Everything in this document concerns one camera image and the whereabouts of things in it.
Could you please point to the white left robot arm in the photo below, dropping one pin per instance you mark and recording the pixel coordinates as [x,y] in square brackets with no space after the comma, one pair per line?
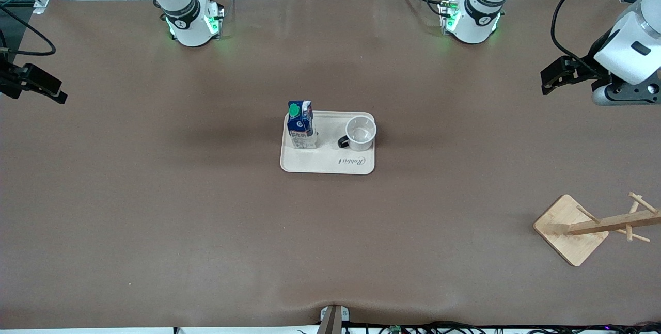
[627,40]

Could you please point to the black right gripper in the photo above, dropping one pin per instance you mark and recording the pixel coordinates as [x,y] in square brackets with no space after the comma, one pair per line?
[9,79]

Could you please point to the wooden mug tree rack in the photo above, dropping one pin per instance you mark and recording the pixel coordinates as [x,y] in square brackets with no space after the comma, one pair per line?
[570,231]

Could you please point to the cream rabbit print tray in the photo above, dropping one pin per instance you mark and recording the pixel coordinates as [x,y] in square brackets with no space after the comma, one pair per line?
[330,161]

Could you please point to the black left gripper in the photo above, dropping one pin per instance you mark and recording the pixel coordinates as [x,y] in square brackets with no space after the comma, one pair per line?
[587,67]

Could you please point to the blue milk carton green cap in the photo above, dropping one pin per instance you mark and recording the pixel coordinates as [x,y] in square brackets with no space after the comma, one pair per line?
[300,126]

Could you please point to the brown table mat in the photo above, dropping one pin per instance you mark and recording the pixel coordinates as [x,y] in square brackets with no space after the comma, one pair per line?
[155,220]

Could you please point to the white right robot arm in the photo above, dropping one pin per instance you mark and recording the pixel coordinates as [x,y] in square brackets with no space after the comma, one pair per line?
[181,9]

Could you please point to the grey metal camera stand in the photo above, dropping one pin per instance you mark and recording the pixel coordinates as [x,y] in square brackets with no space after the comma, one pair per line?
[333,318]

